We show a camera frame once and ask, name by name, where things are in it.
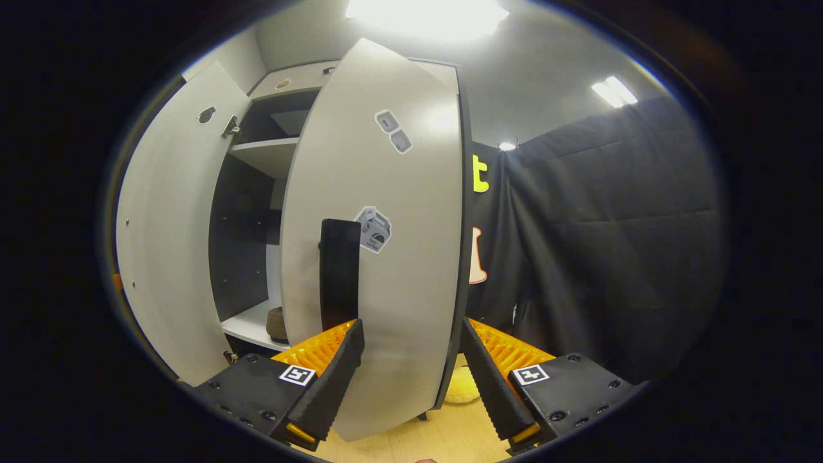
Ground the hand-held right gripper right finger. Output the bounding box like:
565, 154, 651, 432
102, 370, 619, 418
460, 316, 644, 456

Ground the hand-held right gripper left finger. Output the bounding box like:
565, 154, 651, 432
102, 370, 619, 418
193, 318, 365, 452

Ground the grey cabinet door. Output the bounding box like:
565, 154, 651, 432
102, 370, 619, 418
116, 61, 251, 386
281, 37, 465, 443

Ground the brown fuzzy shoe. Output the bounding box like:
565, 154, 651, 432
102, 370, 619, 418
266, 307, 290, 343

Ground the grey shoe cabinet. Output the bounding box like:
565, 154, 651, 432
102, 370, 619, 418
116, 37, 473, 443

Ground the white cabinet shelf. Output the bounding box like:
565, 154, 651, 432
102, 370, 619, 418
230, 137, 301, 181
221, 299, 290, 352

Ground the yellow plush toy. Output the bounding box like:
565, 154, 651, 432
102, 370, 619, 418
444, 365, 480, 404

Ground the small ceiling light panel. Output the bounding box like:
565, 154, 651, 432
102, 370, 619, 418
592, 76, 638, 108

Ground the large ceiling light panel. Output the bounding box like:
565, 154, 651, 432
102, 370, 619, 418
345, 0, 509, 41

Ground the black door handle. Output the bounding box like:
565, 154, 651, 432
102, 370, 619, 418
320, 219, 362, 332

